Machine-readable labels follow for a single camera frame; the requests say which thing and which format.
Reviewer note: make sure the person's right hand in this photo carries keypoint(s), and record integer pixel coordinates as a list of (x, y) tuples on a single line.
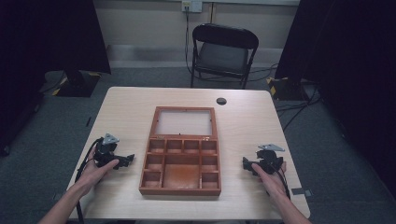
[(271, 183)]

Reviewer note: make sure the white wall outlet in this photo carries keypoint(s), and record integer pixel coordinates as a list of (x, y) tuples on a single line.
[(191, 5)]

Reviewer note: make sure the person's left hand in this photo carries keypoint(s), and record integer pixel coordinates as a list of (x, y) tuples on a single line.
[(93, 174)]

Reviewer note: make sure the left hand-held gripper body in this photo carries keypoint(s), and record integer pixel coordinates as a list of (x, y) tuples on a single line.
[(105, 153)]

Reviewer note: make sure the wooden compartment box with lid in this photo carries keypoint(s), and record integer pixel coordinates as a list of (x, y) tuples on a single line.
[(182, 174)]

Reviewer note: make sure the black folding chair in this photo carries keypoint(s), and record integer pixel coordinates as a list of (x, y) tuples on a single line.
[(222, 57)]

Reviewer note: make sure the black stand base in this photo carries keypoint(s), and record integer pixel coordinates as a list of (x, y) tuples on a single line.
[(77, 84), (285, 88)]

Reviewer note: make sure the black curtain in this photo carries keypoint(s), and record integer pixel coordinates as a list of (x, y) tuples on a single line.
[(348, 62), (46, 40)]

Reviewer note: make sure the grey floor tape strip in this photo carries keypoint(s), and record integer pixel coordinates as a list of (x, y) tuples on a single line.
[(302, 192)]

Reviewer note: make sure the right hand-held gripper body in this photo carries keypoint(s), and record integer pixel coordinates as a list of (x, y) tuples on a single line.
[(269, 158)]

